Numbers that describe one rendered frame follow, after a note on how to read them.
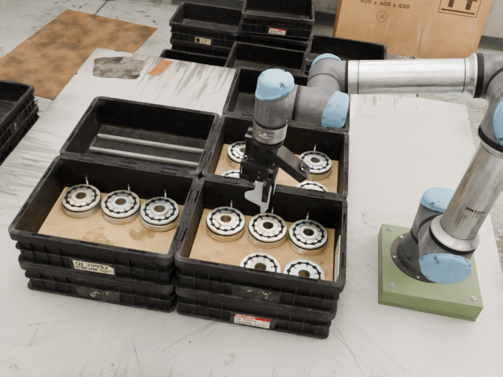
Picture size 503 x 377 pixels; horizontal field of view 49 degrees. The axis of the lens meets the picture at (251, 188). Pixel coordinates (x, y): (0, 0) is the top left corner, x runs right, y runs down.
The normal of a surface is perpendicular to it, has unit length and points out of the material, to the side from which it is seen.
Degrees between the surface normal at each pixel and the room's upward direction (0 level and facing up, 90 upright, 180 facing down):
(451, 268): 96
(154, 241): 0
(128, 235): 0
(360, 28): 73
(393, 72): 45
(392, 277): 2
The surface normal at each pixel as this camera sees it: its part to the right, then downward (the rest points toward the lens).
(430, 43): -0.16, 0.40
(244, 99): 0.07, -0.73
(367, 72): -0.21, -0.08
